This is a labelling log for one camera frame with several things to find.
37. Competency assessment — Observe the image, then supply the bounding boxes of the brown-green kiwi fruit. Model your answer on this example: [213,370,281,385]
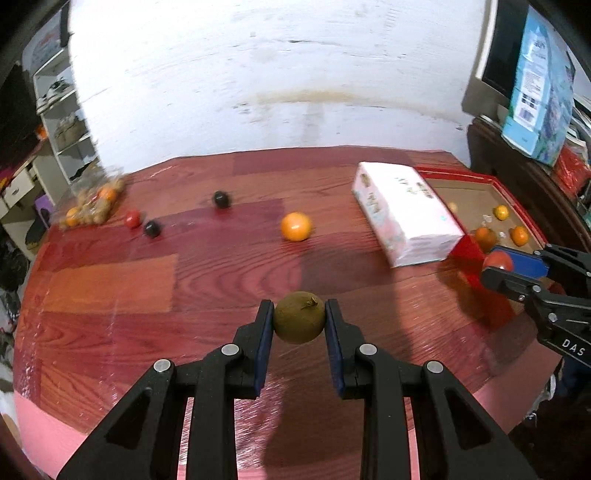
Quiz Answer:
[273,292,327,345]

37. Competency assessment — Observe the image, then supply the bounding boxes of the white drawer unit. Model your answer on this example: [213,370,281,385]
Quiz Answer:
[0,161,40,217]

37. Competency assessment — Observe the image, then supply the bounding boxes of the pink ribbed mat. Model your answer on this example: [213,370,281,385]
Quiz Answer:
[11,383,550,480]

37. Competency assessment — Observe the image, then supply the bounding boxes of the large deep orange fruit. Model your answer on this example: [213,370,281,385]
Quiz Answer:
[474,226,498,252]

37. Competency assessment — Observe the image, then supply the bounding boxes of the red cardboard box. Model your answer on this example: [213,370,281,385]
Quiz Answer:
[413,166,568,330]

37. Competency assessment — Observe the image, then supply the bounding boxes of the blue floral paper pack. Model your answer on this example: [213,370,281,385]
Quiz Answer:
[501,7,578,167]

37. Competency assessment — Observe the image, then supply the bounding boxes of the clear bag of kumquats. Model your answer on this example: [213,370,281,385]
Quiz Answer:
[58,173,127,229]

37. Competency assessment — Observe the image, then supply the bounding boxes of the red-orange plastic bag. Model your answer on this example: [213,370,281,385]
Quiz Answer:
[551,145,591,199]

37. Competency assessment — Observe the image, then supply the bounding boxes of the large red tomato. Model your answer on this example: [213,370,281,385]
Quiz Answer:
[482,251,514,273]

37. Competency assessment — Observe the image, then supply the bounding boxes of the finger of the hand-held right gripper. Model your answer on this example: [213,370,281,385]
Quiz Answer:
[490,244,591,280]
[480,267,541,304]

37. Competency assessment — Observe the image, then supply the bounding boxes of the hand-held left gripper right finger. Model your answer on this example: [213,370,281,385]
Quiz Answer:
[324,299,541,480]

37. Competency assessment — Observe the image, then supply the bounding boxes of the white sneakers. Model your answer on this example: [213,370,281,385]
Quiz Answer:
[44,78,72,100]

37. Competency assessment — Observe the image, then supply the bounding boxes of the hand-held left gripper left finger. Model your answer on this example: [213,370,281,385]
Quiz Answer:
[56,299,275,480]

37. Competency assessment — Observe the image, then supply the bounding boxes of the black jacket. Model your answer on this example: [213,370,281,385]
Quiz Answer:
[0,60,42,153]

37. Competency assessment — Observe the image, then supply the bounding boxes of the purple container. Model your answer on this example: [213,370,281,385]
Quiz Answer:
[34,194,56,227]

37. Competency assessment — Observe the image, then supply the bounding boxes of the black television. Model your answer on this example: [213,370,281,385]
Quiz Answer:
[462,0,529,118]

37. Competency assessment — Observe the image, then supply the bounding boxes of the stack of papers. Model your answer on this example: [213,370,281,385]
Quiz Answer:
[566,97,591,153]

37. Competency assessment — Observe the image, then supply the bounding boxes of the white shelf rack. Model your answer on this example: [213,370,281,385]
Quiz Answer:
[23,14,100,195]

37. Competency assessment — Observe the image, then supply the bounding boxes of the white pink tissue pack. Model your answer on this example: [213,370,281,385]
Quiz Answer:
[352,161,465,268]

